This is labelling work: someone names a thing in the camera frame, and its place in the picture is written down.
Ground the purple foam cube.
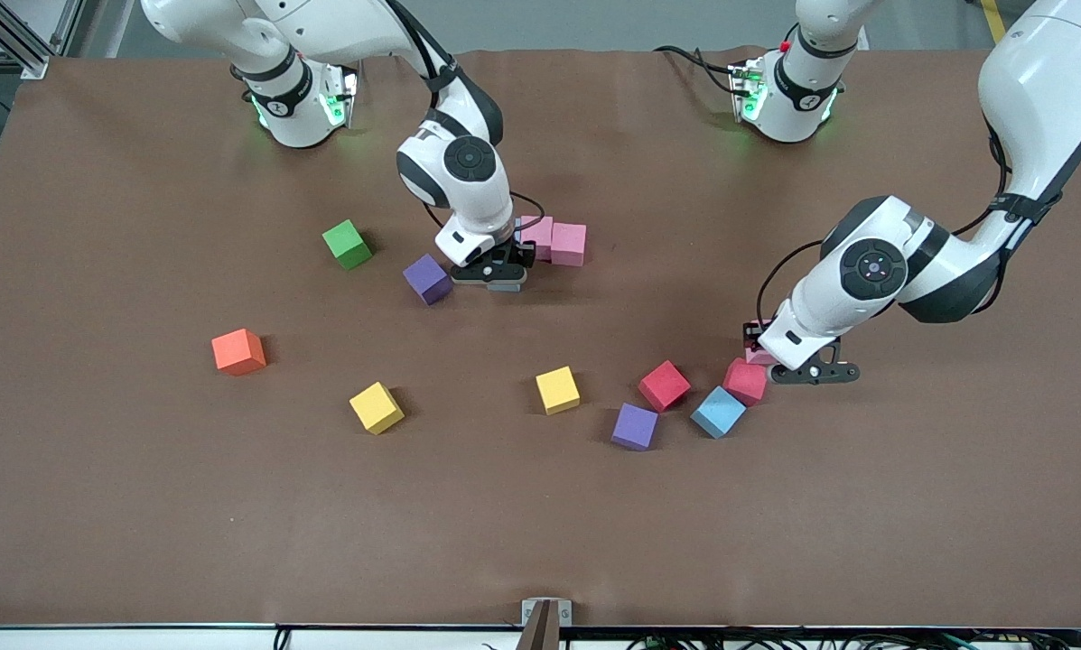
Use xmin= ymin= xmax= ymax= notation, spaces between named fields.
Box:
xmin=610 ymin=402 xmax=660 ymax=451
xmin=402 ymin=253 xmax=454 ymax=306

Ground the yellow foam cube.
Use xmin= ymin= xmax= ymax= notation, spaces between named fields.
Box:
xmin=535 ymin=366 xmax=582 ymax=416
xmin=349 ymin=380 xmax=406 ymax=436

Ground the arm base box green light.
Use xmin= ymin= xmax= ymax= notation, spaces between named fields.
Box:
xmin=319 ymin=61 xmax=360 ymax=129
xmin=728 ymin=59 xmax=769 ymax=123

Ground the red foam cube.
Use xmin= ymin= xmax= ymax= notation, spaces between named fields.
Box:
xmin=722 ymin=357 xmax=769 ymax=407
xmin=638 ymin=359 xmax=693 ymax=413

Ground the green foam cube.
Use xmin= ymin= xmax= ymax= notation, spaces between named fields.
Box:
xmin=322 ymin=218 xmax=374 ymax=272

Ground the brown paper table cover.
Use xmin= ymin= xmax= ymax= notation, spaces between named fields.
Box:
xmin=0 ymin=47 xmax=1081 ymax=628

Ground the orange foam cube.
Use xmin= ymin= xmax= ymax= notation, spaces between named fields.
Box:
xmin=211 ymin=328 xmax=267 ymax=376

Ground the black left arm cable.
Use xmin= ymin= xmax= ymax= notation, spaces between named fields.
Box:
xmin=755 ymin=122 xmax=1081 ymax=324

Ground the black base cable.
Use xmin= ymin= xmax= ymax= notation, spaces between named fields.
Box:
xmin=654 ymin=43 xmax=741 ymax=96

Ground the black cable bundle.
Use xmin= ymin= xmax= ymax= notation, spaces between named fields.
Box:
xmin=626 ymin=627 xmax=1081 ymax=650

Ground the grey metal mounting bracket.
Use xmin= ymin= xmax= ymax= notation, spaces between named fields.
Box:
xmin=520 ymin=598 xmax=573 ymax=650

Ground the aluminium frame post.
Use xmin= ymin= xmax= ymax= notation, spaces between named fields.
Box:
xmin=0 ymin=0 xmax=85 ymax=80

